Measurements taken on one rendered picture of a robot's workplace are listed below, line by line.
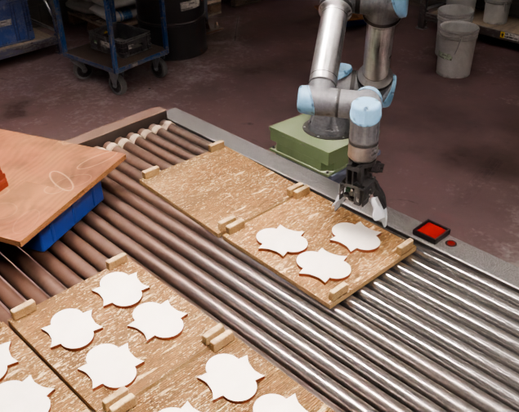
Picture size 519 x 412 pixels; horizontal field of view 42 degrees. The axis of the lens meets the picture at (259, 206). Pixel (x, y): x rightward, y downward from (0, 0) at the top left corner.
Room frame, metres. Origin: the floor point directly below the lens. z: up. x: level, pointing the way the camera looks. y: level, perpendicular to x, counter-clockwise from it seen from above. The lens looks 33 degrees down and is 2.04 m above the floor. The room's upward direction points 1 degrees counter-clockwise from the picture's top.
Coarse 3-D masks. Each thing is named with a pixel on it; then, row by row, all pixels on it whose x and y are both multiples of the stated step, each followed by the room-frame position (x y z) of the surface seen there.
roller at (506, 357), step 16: (128, 144) 2.16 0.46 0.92; (144, 160) 2.07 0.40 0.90; (160, 160) 2.03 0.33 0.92; (384, 288) 1.34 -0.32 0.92; (400, 304) 1.29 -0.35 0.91; (416, 304) 1.27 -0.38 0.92; (432, 320) 1.22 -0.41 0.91; (448, 320) 1.21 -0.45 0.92; (464, 336) 1.16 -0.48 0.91; (480, 336) 1.16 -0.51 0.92; (496, 352) 1.11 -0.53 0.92; (512, 352) 1.11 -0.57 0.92; (512, 368) 1.07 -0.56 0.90
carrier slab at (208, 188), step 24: (168, 168) 1.95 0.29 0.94; (192, 168) 1.94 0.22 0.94; (216, 168) 1.94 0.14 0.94; (240, 168) 1.94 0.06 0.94; (264, 168) 1.93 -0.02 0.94; (168, 192) 1.80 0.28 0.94; (192, 192) 1.79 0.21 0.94; (216, 192) 1.79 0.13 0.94; (240, 192) 1.79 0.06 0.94; (264, 192) 1.79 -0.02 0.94; (192, 216) 1.66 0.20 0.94; (216, 216) 1.66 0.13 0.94; (240, 216) 1.66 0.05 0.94
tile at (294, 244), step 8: (264, 232) 1.56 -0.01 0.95; (272, 232) 1.55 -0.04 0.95; (280, 232) 1.55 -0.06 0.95; (288, 232) 1.55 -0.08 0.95; (296, 232) 1.55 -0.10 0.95; (264, 240) 1.52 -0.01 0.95; (272, 240) 1.52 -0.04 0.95; (280, 240) 1.51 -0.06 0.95; (288, 240) 1.51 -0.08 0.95; (296, 240) 1.51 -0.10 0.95; (304, 240) 1.51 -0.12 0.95; (264, 248) 1.48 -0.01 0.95; (272, 248) 1.48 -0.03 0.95; (280, 248) 1.48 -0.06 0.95; (288, 248) 1.48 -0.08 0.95; (296, 248) 1.48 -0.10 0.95; (304, 248) 1.48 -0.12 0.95; (280, 256) 1.45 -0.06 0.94
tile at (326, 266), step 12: (312, 252) 1.46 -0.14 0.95; (324, 252) 1.46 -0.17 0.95; (300, 264) 1.41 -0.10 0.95; (312, 264) 1.41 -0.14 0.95; (324, 264) 1.40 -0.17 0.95; (336, 264) 1.40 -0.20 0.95; (348, 264) 1.40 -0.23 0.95; (312, 276) 1.36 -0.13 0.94; (324, 276) 1.35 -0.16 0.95; (336, 276) 1.35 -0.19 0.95; (348, 276) 1.36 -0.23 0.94
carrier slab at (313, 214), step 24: (312, 192) 1.78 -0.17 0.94; (264, 216) 1.65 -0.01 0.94; (288, 216) 1.65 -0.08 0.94; (312, 216) 1.65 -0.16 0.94; (336, 216) 1.65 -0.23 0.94; (240, 240) 1.53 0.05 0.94; (312, 240) 1.53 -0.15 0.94; (384, 240) 1.52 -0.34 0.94; (264, 264) 1.43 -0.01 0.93; (288, 264) 1.42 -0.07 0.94; (360, 264) 1.42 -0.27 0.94; (384, 264) 1.41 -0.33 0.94; (312, 288) 1.32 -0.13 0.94; (360, 288) 1.34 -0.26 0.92
